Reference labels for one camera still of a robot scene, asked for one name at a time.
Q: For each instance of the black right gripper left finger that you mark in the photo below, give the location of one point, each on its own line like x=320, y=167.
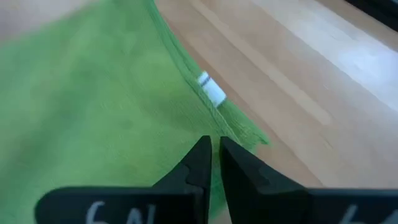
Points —
x=124, y=205

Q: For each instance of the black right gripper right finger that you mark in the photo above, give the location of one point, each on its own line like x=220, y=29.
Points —
x=295, y=205

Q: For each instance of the green microfiber towel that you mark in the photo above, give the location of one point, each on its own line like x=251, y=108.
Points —
x=93, y=93

